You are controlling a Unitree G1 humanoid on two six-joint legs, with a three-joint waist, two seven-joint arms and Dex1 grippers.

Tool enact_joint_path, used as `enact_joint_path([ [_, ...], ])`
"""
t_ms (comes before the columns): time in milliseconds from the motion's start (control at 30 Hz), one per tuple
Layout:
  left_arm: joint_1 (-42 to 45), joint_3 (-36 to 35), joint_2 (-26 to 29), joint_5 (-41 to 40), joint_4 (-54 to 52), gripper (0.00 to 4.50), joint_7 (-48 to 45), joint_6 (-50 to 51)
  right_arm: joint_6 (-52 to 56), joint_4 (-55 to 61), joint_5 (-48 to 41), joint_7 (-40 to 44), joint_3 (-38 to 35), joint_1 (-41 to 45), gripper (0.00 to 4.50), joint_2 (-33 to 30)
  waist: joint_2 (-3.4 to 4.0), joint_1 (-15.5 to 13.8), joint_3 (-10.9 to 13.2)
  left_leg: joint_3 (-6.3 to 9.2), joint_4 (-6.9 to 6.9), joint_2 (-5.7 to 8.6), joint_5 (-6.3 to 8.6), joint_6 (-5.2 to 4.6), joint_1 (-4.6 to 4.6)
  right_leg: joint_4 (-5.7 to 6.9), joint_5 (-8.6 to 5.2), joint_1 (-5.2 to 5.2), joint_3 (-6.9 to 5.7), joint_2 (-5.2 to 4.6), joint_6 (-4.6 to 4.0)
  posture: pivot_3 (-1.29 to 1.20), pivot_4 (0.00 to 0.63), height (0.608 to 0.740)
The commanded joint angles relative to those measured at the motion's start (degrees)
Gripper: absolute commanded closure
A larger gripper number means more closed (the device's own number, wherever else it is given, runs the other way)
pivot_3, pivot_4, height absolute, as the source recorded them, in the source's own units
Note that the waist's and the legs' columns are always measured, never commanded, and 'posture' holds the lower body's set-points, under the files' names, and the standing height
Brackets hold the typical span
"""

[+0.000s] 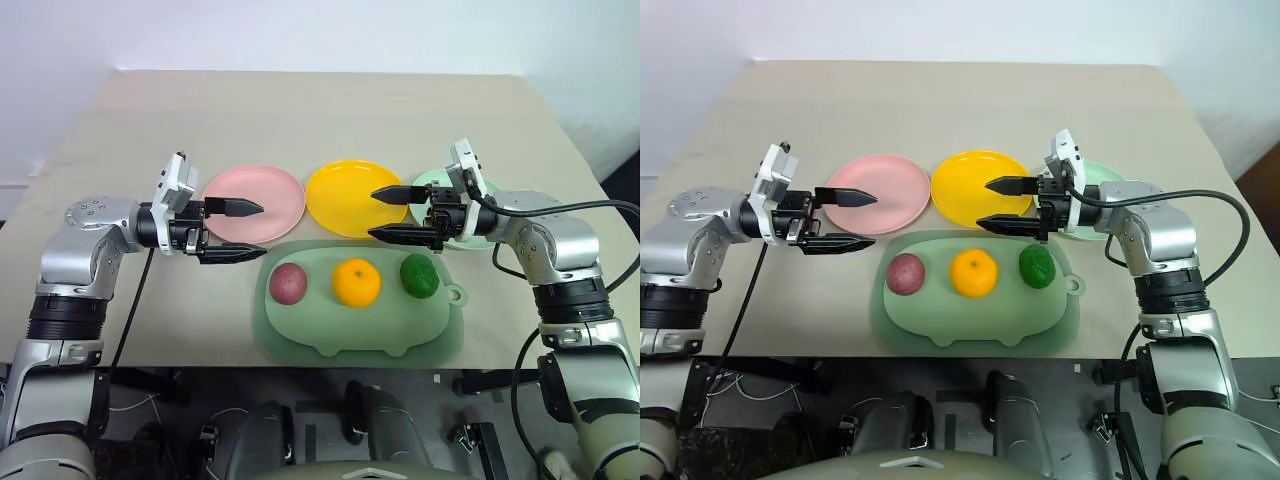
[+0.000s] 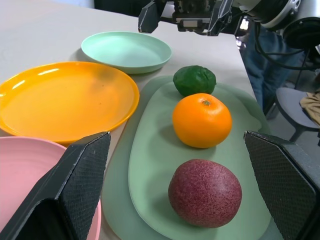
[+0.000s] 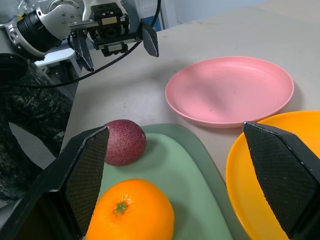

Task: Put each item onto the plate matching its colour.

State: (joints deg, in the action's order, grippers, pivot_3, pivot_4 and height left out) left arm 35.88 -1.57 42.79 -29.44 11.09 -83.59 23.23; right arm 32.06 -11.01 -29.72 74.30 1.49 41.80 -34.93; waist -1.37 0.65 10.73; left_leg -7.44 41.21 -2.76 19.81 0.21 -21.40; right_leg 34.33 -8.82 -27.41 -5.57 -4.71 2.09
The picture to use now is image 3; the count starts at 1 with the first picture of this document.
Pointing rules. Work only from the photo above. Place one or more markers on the orange round plate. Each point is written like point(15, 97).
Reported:
point(242, 180)

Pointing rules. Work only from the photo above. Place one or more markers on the green rounded tray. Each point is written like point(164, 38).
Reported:
point(180, 175)

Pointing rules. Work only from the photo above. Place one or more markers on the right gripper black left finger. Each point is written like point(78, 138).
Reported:
point(62, 180)

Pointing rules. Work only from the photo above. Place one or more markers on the orange fruit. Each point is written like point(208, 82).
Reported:
point(135, 212)

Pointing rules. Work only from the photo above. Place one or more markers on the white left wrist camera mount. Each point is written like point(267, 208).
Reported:
point(86, 10)

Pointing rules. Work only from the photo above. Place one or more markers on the purple-red passion fruit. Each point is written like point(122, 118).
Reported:
point(125, 145)

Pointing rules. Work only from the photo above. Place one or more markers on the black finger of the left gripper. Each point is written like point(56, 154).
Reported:
point(82, 50)
point(150, 40)

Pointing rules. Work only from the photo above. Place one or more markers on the pink round plate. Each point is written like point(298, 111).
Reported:
point(230, 90)

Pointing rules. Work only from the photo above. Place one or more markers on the white background furniture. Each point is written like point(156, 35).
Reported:
point(60, 56)

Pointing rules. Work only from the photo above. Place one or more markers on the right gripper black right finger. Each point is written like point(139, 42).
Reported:
point(287, 175)

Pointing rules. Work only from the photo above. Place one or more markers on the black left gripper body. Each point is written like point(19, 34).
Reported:
point(110, 30)

